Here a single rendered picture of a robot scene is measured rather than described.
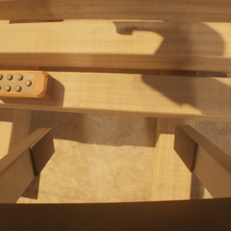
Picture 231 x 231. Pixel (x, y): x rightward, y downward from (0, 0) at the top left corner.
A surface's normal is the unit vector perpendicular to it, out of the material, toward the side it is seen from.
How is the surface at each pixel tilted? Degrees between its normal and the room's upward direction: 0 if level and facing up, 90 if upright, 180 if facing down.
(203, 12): 90
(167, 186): 0
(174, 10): 90
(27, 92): 0
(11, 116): 0
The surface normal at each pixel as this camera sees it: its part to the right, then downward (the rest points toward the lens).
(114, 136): -0.11, -0.12
